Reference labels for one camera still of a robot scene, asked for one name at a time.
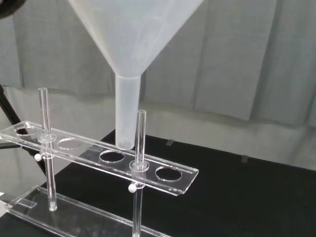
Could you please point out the clear acrylic funnel stand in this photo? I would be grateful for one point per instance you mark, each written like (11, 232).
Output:
(86, 151)

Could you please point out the clear tape strip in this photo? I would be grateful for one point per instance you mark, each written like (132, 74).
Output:
(244, 158)
(169, 143)

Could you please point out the grey backdrop curtain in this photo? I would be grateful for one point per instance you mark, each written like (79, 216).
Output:
(247, 49)

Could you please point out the black bench cloth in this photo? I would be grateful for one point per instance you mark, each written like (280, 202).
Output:
(247, 202)

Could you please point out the black tripod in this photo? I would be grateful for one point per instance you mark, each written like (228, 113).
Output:
(11, 113)

